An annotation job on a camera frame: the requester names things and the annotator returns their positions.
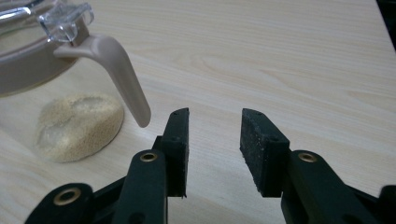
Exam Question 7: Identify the beige seasoning granules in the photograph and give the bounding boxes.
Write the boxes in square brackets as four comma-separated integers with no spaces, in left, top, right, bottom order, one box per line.
[35,91,125,163]

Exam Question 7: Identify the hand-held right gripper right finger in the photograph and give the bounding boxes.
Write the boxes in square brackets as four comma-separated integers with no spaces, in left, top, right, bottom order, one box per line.
[240,107,379,224]

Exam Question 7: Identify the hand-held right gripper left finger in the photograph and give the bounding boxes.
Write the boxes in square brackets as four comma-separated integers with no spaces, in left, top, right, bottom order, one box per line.
[111,107,191,224]

